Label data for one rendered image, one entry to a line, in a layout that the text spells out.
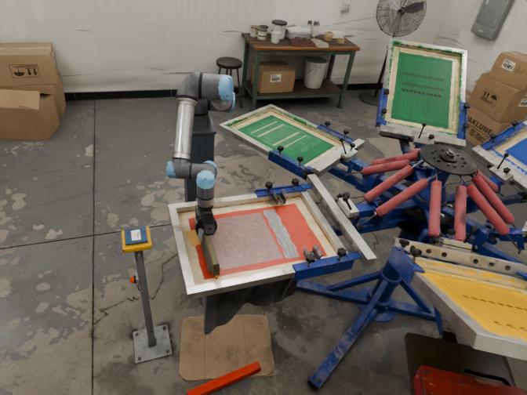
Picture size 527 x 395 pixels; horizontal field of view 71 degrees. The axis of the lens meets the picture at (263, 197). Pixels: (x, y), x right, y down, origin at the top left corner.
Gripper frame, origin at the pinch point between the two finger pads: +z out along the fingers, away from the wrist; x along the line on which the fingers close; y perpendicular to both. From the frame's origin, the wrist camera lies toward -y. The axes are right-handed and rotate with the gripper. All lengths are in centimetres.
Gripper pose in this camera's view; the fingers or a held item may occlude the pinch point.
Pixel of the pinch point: (205, 239)
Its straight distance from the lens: 178.0
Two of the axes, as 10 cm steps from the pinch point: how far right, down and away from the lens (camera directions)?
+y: -3.3, -5.9, 7.4
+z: -1.0, 8.0, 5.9
